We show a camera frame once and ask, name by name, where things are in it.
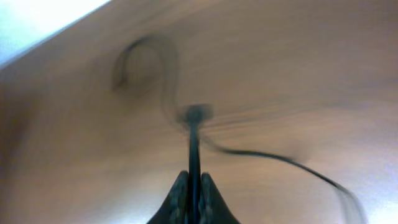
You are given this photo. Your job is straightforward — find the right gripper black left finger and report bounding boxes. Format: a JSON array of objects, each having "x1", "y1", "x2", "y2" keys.
[{"x1": 147, "y1": 170, "x2": 188, "y2": 224}]

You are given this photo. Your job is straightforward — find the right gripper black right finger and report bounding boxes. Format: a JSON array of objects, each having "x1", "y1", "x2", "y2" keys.
[{"x1": 199, "y1": 172, "x2": 239, "y2": 224}]

